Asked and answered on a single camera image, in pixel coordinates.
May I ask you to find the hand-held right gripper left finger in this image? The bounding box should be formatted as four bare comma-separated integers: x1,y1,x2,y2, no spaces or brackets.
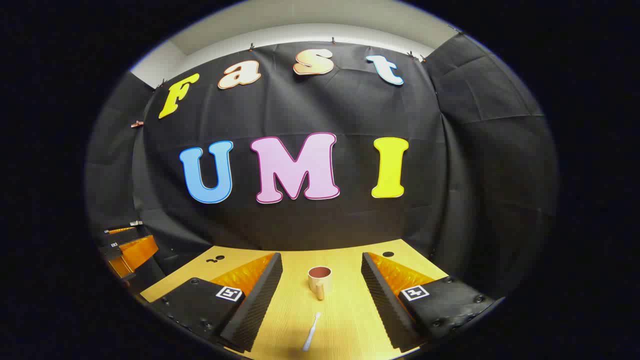
149,252,284,353

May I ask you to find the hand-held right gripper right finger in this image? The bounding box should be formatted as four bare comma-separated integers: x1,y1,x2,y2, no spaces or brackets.
360,251,497,351

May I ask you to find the light blue toothbrush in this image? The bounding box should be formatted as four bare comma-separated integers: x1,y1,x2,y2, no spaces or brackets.
301,312,322,352

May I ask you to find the beige cup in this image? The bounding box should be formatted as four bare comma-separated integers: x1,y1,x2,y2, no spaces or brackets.
307,266,333,301

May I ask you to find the wooden desktop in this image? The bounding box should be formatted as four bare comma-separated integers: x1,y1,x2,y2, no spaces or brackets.
140,239,449,360

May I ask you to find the black backdrop cloth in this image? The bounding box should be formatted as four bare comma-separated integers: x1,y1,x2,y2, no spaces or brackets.
85,32,560,301

